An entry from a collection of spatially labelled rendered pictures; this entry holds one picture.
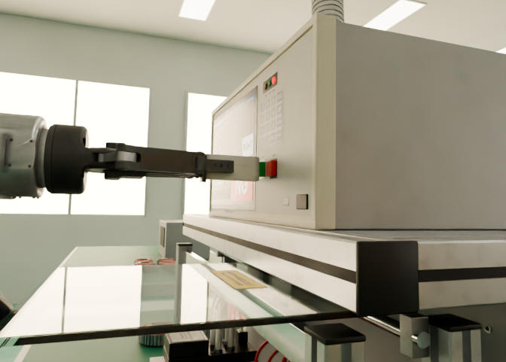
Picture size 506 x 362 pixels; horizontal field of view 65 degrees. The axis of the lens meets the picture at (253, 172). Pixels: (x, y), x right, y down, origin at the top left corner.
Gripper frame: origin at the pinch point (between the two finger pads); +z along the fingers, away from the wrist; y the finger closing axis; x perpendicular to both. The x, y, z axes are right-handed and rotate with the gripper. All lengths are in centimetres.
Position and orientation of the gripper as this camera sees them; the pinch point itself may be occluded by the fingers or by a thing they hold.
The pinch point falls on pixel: (230, 168)
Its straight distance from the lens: 49.1
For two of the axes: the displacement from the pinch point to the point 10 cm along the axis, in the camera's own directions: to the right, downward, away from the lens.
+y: 3.3, -0.7, -9.4
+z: 9.5, 0.5, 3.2
